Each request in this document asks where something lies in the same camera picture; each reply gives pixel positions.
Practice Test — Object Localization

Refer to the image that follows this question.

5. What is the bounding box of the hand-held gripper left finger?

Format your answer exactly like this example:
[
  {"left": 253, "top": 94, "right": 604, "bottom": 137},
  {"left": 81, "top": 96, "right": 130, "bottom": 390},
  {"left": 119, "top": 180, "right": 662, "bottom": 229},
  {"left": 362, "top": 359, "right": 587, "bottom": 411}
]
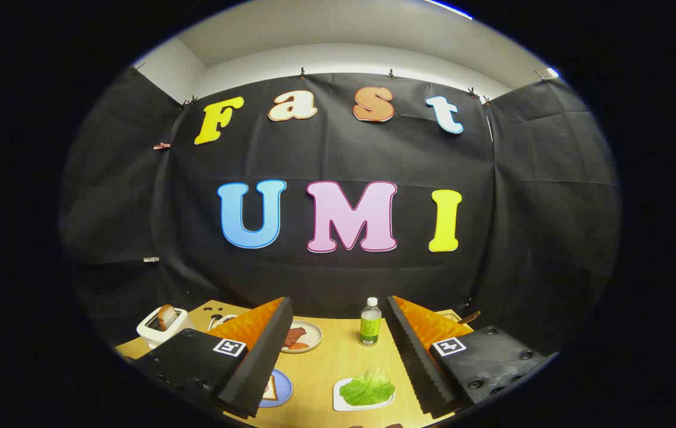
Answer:
[{"left": 136, "top": 297, "right": 295, "bottom": 419}]

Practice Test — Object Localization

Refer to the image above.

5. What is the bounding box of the blue plate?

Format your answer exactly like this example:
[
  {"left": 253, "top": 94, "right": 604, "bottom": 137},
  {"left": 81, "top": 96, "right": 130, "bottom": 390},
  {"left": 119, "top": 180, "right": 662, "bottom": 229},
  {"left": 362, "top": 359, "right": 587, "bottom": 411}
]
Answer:
[{"left": 258, "top": 369, "right": 293, "bottom": 408}]

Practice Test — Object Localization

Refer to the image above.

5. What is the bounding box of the green lettuce leaf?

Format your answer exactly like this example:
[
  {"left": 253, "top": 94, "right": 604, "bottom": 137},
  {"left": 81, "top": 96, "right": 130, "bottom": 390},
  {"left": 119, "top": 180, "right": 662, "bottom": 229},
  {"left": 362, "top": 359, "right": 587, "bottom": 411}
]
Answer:
[{"left": 339, "top": 366, "right": 396, "bottom": 407}]

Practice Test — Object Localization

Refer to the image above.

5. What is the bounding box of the white leaf-shaped plate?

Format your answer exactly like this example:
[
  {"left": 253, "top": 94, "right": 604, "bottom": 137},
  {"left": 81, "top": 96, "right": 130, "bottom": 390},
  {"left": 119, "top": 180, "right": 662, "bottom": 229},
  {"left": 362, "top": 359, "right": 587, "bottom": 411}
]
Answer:
[{"left": 333, "top": 377, "right": 396, "bottom": 412}]

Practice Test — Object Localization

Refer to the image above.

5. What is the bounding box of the round white plate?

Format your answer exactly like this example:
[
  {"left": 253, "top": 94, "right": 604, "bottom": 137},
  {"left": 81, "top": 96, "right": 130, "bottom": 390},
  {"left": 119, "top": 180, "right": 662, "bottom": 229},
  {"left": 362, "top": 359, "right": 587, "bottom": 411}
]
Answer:
[{"left": 280, "top": 320, "right": 323, "bottom": 354}]

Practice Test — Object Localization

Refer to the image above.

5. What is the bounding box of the white toaster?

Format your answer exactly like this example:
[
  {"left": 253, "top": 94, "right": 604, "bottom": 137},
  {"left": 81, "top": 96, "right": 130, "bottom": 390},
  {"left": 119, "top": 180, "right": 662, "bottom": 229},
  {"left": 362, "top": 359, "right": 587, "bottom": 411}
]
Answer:
[{"left": 137, "top": 306, "right": 195, "bottom": 350}]

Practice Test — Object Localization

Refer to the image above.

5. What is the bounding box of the black backdrop cloth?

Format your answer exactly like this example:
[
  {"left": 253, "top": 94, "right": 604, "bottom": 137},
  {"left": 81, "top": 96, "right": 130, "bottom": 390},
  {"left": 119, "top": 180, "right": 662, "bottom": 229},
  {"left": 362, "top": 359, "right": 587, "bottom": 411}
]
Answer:
[{"left": 59, "top": 65, "right": 621, "bottom": 357}]

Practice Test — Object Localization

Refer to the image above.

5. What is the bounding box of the green-labelled water bottle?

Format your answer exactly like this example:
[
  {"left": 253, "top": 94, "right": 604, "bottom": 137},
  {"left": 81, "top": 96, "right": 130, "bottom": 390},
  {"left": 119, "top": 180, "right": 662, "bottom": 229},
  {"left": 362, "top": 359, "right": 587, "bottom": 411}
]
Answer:
[{"left": 359, "top": 297, "right": 383, "bottom": 347}]

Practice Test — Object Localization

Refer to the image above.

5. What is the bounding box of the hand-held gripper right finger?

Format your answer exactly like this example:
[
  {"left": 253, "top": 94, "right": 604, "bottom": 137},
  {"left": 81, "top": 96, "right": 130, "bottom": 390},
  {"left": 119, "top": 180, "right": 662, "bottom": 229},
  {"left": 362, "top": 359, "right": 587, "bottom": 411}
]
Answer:
[{"left": 386, "top": 295, "right": 560, "bottom": 420}]

